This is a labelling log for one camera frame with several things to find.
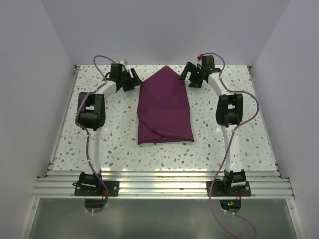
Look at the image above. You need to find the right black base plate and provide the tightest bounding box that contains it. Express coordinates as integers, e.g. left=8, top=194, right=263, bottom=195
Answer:
left=206, top=179, right=252, bottom=197

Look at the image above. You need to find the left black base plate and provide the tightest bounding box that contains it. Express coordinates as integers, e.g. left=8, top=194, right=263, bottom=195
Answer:
left=72, top=181, right=120, bottom=197

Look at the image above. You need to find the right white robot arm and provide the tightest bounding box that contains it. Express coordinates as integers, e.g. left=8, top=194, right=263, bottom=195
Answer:
left=179, top=55, right=247, bottom=196

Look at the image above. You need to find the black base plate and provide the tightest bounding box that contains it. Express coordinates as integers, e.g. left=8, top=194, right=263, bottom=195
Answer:
left=72, top=181, right=120, bottom=197
left=206, top=179, right=252, bottom=197

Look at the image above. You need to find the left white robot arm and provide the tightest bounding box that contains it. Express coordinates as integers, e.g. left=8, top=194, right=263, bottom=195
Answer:
left=75, top=60, right=143, bottom=196

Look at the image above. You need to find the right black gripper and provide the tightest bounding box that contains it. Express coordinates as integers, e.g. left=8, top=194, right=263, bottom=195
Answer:
left=177, top=62, right=203, bottom=89

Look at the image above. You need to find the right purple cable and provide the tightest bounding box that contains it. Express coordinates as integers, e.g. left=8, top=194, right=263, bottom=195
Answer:
left=203, top=52, right=260, bottom=239

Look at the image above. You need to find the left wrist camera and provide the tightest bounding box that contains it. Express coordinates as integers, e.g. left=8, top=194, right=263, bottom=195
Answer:
left=120, top=59, right=128, bottom=66

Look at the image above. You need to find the purple surgical cloth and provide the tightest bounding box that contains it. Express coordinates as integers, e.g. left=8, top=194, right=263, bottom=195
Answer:
left=137, top=66, right=194, bottom=144

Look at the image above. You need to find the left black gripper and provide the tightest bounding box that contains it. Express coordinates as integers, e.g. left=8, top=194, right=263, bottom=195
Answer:
left=119, top=68, right=143, bottom=92

